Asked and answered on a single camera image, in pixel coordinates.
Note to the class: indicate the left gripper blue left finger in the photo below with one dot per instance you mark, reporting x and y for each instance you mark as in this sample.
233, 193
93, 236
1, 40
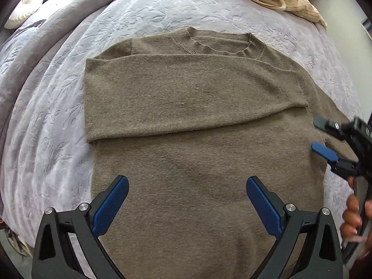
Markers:
54, 256

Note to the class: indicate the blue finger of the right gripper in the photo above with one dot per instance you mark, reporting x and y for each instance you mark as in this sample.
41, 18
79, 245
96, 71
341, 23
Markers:
328, 126
342, 167

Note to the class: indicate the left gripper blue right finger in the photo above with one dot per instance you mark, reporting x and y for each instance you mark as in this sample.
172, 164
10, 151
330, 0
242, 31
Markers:
320, 255

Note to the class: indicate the olive brown knit sweater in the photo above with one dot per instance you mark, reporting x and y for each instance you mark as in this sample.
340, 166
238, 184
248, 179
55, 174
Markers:
187, 117

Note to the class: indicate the person's right hand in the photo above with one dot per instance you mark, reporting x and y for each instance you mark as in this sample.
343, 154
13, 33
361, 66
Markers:
353, 221

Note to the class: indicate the lavender embossed bedspread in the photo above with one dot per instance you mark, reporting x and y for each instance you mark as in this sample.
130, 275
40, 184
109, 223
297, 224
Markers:
45, 159

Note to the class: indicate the grey lavender duvet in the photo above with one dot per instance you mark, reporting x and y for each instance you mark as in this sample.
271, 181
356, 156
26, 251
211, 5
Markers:
24, 49

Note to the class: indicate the round white pleated cushion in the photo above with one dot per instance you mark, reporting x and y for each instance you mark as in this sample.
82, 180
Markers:
23, 10

